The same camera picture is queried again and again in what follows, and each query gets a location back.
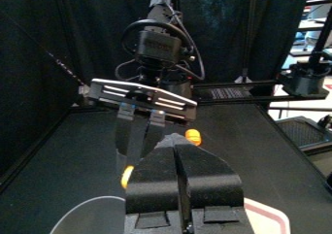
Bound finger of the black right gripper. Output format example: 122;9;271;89
115;103;139;158
142;109;168;155

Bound orange toy shrimp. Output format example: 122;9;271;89
120;128;204;189

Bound black camera stand with pole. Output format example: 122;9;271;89
276;4;332;99

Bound white plate with red rim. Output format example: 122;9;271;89
243;197;292;234

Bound white storage shelf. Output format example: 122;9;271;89
280;0;332;71

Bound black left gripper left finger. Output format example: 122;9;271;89
124;132;182;215

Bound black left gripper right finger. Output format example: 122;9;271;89
174;141;246;211

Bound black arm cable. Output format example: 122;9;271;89
115;4;207;83

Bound black mesh chair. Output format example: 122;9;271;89
275;114;332;155

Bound black metal frame bar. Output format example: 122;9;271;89
192;78;331;106

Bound black cloth curtain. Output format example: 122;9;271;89
0;0;312;181

